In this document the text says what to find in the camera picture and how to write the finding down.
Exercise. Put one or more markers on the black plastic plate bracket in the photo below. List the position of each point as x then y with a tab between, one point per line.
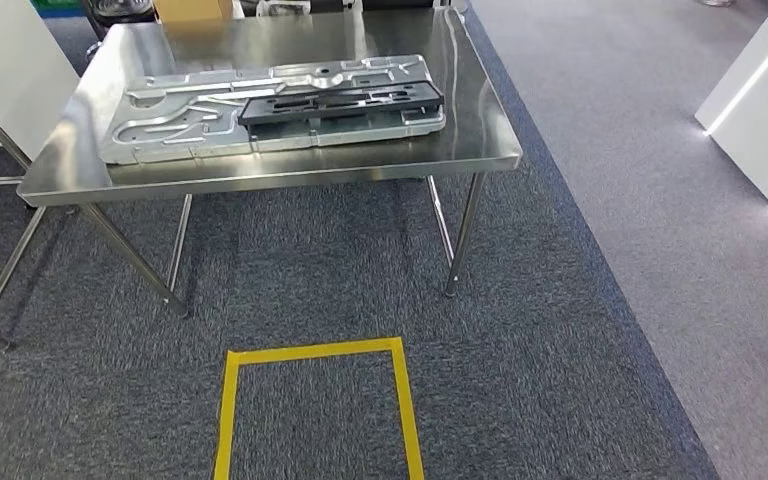
344	102

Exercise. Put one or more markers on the stainless steel workbench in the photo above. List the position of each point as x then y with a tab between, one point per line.
291	33

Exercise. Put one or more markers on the yellow floor tape square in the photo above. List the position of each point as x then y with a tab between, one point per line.
228	411

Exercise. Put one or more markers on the silver grooved metal plate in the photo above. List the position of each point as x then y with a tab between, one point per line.
159	126

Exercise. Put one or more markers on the clear plastic bag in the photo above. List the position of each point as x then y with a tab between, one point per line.
282	6

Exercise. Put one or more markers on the brown cardboard box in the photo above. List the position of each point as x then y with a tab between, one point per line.
192	9

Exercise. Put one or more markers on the black round stool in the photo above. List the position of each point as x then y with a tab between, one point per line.
116	10

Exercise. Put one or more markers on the white cabinet panel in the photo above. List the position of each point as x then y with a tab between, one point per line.
762	106

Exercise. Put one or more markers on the green plastic crate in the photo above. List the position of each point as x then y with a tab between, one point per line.
56	6

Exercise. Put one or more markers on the white top steel-leg table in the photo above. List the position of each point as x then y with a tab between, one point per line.
13	73

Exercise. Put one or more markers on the silver round metal base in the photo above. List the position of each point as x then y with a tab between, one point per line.
715	2

